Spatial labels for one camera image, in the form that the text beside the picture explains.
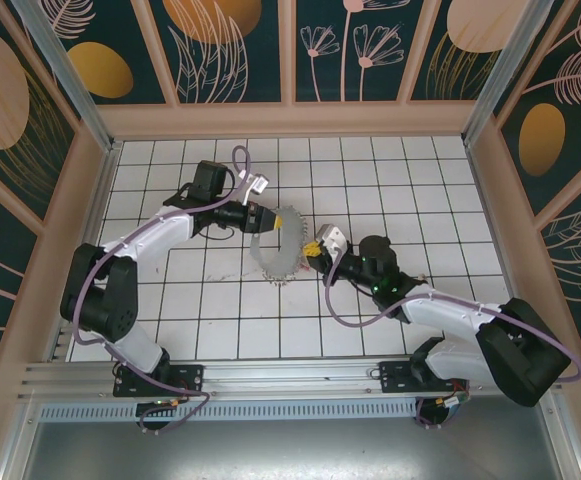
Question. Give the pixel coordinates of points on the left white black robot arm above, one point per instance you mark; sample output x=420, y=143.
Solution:
x=145, y=237

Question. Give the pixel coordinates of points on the yellow power connector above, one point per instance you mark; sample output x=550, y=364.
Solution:
x=447, y=402
x=172, y=402

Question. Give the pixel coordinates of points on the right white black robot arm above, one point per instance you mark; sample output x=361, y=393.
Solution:
x=445, y=315

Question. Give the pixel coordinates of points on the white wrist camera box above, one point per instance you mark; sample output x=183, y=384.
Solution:
x=332, y=237
x=257, y=184

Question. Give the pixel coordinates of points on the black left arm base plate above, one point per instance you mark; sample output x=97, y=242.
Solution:
x=190, y=375

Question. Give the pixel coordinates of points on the grey metal sheet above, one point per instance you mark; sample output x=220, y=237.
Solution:
x=290, y=450

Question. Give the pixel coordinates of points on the aluminium mounting rail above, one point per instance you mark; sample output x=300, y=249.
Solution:
x=290, y=375

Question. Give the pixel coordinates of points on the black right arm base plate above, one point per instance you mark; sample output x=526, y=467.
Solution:
x=395, y=377

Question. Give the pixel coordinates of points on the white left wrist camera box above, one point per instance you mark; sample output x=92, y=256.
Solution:
x=257, y=184

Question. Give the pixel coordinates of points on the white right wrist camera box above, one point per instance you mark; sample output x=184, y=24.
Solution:
x=332, y=237

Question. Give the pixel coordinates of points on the grey keyring band with rings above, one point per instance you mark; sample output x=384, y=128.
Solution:
x=275, y=265

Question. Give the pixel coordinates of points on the aluminium table side rail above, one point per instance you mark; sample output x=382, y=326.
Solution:
x=90, y=240
x=495, y=240

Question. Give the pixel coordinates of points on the aluminium corner post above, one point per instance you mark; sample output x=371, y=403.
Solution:
x=72, y=80
x=502, y=75

